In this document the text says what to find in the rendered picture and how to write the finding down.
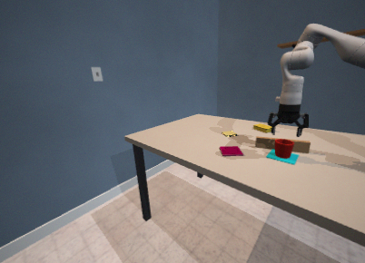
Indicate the yellow sponge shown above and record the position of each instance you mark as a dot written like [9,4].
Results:
[262,127]

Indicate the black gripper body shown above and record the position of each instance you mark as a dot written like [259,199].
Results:
[288,111]

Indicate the red cup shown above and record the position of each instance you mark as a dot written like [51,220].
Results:
[283,148]

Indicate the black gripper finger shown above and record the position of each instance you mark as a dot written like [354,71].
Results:
[305,118]
[272,115]

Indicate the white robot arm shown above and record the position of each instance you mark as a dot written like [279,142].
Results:
[351,49]

